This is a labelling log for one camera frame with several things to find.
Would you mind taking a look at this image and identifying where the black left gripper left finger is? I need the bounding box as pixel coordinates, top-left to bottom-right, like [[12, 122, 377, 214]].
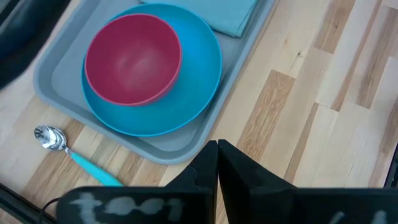
[[164, 139, 219, 224]]

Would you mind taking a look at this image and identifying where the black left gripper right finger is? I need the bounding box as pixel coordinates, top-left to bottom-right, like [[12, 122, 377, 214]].
[[218, 139, 297, 224]]

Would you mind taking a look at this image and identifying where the blue round plate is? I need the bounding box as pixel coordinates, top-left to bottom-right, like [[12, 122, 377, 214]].
[[80, 2, 223, 138]]

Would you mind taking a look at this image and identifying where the magenta bowl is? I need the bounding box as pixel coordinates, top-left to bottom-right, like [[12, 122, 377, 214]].
[[83, 12, 183, 107]]

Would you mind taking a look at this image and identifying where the teal napkin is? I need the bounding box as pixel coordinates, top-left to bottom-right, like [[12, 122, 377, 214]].
[[139, 0, 259, 39]]

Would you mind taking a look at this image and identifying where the spoon with teal handle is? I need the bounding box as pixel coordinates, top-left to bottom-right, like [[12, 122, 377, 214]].
[[33, 124, 124, 187]]

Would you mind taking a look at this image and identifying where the grey plastic tray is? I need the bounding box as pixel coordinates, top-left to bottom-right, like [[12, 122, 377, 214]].
[[32, 0, 276, 166]]

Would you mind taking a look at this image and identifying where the black metal table frame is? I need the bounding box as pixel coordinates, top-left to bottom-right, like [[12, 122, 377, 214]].
[[0, 182, 57, 224]]

